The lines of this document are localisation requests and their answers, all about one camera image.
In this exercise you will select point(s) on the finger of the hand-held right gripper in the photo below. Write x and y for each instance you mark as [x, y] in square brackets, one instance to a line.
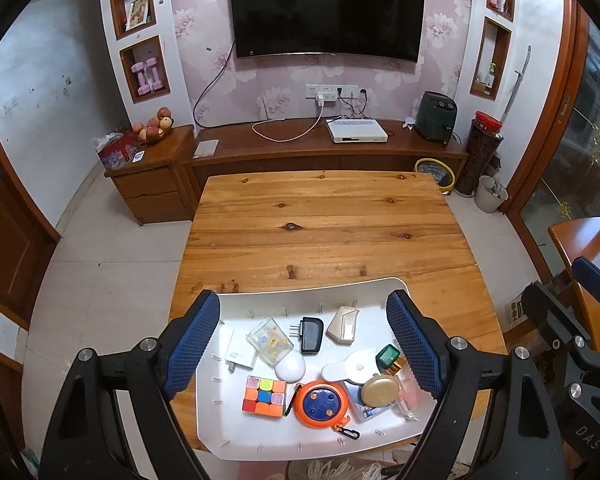
[550, 317]
[597, 280]

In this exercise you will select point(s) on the white plastic tray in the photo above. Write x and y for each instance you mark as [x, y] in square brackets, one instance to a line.
[230, 430]

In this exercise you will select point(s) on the yellow-rimmed trash bin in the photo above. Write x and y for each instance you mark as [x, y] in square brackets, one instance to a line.
[437, 170]

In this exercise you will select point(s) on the black curved television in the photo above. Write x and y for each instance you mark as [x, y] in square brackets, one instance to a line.
[327, 10]

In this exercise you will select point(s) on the small green-capped bottle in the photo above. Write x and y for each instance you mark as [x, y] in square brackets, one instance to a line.
[489, 76]

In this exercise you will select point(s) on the dark green air fryer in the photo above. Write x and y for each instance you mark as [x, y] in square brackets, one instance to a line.
[436, 117]

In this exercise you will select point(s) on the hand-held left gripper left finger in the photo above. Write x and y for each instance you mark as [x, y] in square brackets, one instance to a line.
[190, 345]

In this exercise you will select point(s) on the white round earbud case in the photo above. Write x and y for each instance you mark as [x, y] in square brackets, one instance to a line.
[290, 367]

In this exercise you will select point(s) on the gold round compact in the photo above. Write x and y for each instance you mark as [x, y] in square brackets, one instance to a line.
[380, 391]

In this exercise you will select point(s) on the white plug-in charger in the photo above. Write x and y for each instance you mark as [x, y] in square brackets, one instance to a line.
[321, 98]

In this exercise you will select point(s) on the red tissue box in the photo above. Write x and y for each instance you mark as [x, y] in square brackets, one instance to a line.
[116, 152]

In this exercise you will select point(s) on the white bucket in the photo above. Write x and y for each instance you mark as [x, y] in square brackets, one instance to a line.
[490, 197]

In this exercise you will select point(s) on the wooden drawer cabinet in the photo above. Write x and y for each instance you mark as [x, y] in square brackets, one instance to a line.
[152, 190]

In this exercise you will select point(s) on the beige angular case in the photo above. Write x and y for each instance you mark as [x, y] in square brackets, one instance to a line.
[342, 325]

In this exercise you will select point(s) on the black charger plug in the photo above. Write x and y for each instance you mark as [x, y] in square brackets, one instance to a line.
[310, 337]

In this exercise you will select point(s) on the clear plastic box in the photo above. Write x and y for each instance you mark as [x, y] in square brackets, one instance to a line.
[270, 341]

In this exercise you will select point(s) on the pink dumbbell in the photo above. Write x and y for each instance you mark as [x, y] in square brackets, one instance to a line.
[154, 74]
[141, 79]

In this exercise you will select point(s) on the long wooden television cabinet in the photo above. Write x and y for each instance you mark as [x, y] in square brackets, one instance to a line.
[290, 157]

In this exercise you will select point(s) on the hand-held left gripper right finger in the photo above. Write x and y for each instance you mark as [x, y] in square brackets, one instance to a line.
[415, 345]

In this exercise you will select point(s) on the white mop head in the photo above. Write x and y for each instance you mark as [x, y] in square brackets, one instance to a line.
[340, 471]

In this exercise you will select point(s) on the framed photo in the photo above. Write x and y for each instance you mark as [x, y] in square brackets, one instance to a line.
[137, 12]

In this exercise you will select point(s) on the printed magazine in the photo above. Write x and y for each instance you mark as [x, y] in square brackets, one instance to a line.
[516, 315]

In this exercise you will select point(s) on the small white card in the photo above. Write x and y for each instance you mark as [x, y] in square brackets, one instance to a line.
[139, 157]

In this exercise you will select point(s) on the long sheathed sword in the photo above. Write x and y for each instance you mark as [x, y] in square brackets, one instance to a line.
[517, 80]

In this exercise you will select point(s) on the brown wooden door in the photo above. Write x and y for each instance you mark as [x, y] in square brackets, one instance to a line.
[7, 240]

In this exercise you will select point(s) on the white wall socket strip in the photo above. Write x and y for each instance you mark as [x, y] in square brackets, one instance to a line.
[347, 92]

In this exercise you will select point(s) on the blue and white packet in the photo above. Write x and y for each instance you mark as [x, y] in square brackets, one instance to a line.
[370, 411]

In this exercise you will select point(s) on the white paper mat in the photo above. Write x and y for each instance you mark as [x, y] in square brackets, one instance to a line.
[205, 149]

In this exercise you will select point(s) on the orange round tape reel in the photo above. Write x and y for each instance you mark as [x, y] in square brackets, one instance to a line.
[321, 404]

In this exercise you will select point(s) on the small white gadget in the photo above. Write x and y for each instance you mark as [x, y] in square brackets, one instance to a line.
[408, 125]

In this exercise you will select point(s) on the white set-top box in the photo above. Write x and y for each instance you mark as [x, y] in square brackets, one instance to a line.
[356, 131]

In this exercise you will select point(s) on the wood-framed glass door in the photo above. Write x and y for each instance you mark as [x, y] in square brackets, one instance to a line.
[570, 135]

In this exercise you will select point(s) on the tall dark red-lidded container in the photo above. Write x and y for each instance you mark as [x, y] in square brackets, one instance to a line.
[477, 160]

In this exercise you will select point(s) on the white power adapter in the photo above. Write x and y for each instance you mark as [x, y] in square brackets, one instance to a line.
[240, 350]

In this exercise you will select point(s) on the colourful puzzle cube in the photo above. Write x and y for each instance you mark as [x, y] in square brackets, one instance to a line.
[264, 396]

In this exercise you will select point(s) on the bowl of decorative peaches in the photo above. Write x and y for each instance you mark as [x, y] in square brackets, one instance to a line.
[152, 127]

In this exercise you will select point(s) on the white heart-shaped box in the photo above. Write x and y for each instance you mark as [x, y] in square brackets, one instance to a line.
[347, 365]

